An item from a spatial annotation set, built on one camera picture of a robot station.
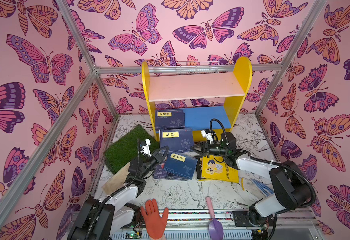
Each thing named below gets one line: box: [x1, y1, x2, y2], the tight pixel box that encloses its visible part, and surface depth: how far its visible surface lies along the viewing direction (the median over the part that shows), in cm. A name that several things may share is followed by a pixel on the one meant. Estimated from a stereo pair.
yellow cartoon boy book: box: [197, 155, 239, 183], surface depth 87 cm
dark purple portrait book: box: [153, 163, 192, 181], surface depth 89 cm
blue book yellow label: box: [155, 109, 186, 129], surface depth 96 cm
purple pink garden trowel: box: [205, 196, 224, 240], surface depth 71 cm
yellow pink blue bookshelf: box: [142, 56, 253, 142], surface depth 81 cm
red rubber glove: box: [141, 198, 169, 240], surface depth 75 cm
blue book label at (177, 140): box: [159, 128, 194, 153], surface depth 81 cm
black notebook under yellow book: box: [194, 155, 203, 179], surface depth 91 cm
